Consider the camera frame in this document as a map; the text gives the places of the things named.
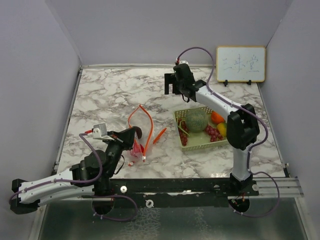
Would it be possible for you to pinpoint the red grape bunch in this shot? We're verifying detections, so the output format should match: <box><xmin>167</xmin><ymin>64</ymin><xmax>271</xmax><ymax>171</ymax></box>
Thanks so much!
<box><xmin>177</xmin><ymin>118</ymin><xmax>189</xmax><ymax>146</ymax></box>

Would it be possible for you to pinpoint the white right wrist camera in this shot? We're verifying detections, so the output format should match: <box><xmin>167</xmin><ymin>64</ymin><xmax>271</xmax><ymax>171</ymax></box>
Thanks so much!
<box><xmin>174</xmin><ymin>57</ymin><xmax>189</xmax><ymax>66</ymax></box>

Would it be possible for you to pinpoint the orange fruit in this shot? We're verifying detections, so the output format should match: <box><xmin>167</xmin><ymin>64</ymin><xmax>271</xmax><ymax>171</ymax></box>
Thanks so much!
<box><xmin>210</xmin><ymin>111</ymin><xmax>225</xmax><ymax>125</ymax></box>

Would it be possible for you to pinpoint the clear zip top bag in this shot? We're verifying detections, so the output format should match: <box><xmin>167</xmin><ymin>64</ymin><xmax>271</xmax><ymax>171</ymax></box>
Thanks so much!
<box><xmin>127</xmin><ymin>104</ymin><xmax>154</xmax><ymax>167</ymax></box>

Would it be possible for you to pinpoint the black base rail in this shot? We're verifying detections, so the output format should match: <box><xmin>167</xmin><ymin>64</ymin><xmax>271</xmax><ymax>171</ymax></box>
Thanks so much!
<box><xmin>82</xmin><ymin>178</ymin><xmax>259</xmax><ymax>208</ymax></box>

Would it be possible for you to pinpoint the dark purple grape bunch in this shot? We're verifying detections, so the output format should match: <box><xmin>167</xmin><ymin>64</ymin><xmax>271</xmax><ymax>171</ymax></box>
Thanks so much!
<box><xmin>204</xmin><ymin>125</ymin><xmax>224</xmax><ymax>142</ymax></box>

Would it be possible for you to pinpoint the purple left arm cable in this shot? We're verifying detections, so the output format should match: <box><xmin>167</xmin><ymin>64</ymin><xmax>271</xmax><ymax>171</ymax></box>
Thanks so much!
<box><xmin>9</xmin><ymin>132</ymin><xmax>138</xmax><ymax>222</ymax></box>

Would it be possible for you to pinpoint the small framed whiteboard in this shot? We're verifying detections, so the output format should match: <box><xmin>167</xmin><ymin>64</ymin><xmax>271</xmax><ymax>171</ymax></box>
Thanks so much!
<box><xmin>216</xmin><ymin>45</ymin><xmax>266</xmax><ymax>83</ymax></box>

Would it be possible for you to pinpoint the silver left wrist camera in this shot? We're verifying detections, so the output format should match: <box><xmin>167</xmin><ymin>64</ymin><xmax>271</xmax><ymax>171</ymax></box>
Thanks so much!
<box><xmin>84</xmin><ymin>123</ymin><xmax>108</xmax><ymax>140</ymax></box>

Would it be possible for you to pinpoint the yellow green mango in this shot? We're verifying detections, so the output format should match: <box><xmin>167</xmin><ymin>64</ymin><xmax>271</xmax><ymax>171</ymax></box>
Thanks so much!
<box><xmin>216</xmin><ymin>122</ymin><xmax>227</xmax><ymax>137</ymax></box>

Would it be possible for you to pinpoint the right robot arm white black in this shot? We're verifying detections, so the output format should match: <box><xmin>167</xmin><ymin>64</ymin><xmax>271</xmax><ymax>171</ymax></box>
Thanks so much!
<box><xmin>164</xmin><ymin>63</ymin><xmax>260</xmax><ymax>196</ymax></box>

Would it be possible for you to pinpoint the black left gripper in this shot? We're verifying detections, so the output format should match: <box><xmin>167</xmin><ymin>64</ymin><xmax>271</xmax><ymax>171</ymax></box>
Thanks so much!
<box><xmin>102</xmin><ymin>127</ymin><xmax>136</xmax><ymax>178</ymax></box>

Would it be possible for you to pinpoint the pale green plastic basket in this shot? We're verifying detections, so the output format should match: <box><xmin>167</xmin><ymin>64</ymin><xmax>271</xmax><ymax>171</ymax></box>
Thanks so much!
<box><xmin>173</xmin><ymin>107</ymin><xmax>229</xmax><ymax>152</ymax></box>

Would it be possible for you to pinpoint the green netted melon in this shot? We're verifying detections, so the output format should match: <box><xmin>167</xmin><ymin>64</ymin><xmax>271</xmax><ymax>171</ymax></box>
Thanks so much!
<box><xmin>184</xmin><ymin>108</ymin><xmax>208</xmax><ymax>133</ymax></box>

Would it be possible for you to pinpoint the red apple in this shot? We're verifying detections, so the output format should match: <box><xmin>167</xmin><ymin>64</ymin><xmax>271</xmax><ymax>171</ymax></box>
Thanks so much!
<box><xmin>130</xmin><ymin>142</ymin><xmax>144</xmax><ymax>158</ymax></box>

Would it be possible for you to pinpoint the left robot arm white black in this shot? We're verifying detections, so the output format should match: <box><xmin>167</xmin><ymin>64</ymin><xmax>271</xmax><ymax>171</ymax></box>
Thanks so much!
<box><xmin>9</xmin><ymin>123</ymin><xmax>142</xmax><ymax>215</ymax></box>

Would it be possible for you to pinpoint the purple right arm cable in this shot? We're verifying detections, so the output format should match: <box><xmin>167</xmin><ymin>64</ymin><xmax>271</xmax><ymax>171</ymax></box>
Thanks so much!
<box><xmin>175</xmin><ymin>46</ymin><xmax>281</xmax><ymax>219</ymax></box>

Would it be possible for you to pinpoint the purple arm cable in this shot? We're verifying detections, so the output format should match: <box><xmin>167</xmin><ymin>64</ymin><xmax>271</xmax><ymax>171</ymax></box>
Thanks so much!
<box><xmin>175</xmin><ymin>46</ymin><xmax>281</xmax><ymax>219</ymax></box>
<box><xmin>9</xmin><ymin>132</ymin><xmax>138</xmax><ymax>222</ymax></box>

